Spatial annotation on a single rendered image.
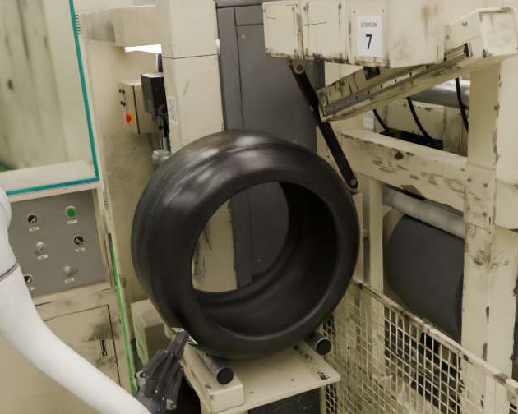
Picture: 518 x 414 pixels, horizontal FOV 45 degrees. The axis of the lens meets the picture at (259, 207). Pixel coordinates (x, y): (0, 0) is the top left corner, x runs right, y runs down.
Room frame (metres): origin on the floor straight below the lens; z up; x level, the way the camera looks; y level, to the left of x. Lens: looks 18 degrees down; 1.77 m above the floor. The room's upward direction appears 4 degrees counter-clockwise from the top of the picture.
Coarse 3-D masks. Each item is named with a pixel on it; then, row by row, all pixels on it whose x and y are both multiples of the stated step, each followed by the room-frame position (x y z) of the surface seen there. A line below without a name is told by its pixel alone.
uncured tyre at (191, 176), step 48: (192, 144) 1.58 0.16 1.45; (240, 144) 1.47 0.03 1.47; (288, 144) 1.51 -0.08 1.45; (144, 192) 1.54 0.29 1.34; (192, 192) 1.38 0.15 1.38; (288, 192) 1.75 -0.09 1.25; (336, 192) 1.50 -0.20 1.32; (144, 240) 1.41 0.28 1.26; (192, 240) 1.35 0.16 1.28; (288, 240) 1.76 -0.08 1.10; (336, 240) 1.52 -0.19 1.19; (144, 288) 1.46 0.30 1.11; (192, 288) 1.34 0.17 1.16; (240, 288) 1.71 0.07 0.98; (288, 288) 1.71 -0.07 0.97; (336, 288) 1.49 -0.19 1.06; (192, 336) 1.36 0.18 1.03; (240, 336) 1.38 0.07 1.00; (288, 336) 1.44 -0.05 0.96
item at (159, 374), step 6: (174, 354) 1.26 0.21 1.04; (162, 360) 1.26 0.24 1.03; (168, 360) 1.25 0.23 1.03; (162, 366) 1.24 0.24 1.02; (168, 366) 1.24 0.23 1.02; (156, 372) 1.23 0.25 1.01; (162, 372) 1.22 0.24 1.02; (150, 378) 1.22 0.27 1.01; (156, 378) 1.21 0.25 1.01; (162, 378) 1.21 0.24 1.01; (156, 384) 1.19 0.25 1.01; (156, 390) 1.18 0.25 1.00
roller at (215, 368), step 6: (204, 354) 1.46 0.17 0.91; (204, 360) 1.45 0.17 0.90; (210, 360) 1.43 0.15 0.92; (216, 360) 1.42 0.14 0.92; (222, 360) 1.42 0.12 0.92; (210, 366) 1.41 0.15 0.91; (216, 366) 1.39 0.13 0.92; (222, 366) 1.38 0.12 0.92; (228, 366) 1.39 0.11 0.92; (216, 372) 1.37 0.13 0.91; (222, 372) 1.37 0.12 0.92; (228, 372) 1.37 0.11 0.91; (216, 378) 1.37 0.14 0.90; (222, 378) 1.36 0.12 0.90; (228, 378) 1.37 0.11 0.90
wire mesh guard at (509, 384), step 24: (360, 288) 1.64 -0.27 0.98; (360, 312) 1.66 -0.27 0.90; (408, 312) 1.45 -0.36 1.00; (360, 336) 1.66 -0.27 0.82; (384, 336) 1.55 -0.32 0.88; (432, 336) 1.34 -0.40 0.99; (336, 360) 1.80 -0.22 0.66; (384, 360) 1.55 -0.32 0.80; (432, 360) 1.35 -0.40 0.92; (480, 360) 1.21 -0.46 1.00; (384, 384) 1.55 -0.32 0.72; (408, 384) 1.45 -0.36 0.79; (432, 384) 1.35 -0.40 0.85; (456, 384) 1.27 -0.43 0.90; (504, 384) 1.13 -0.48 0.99; (384, 408) 1.55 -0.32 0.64; (456, 408) 1.27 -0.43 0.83; (504, 408) 1.13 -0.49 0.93
